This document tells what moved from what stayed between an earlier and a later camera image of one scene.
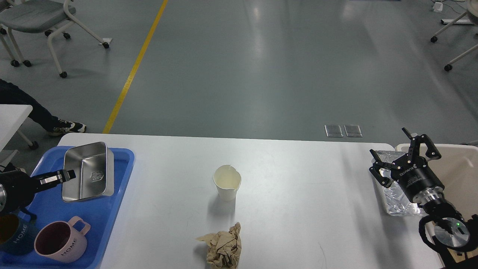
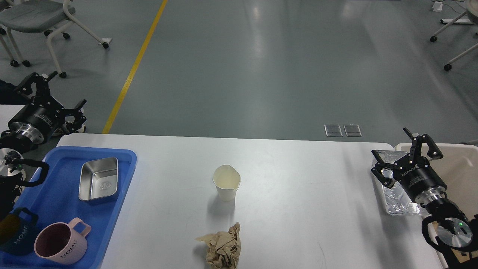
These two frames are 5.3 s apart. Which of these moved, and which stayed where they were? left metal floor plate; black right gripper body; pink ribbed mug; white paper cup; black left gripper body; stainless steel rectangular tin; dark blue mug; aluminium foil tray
Moved: stainless steel rectangular tin; black left gripper body
Stayed: pink ribbed mug; black right gripper body; aluminium foil tray; white paper cup; left metal floor plate; dark blue mug
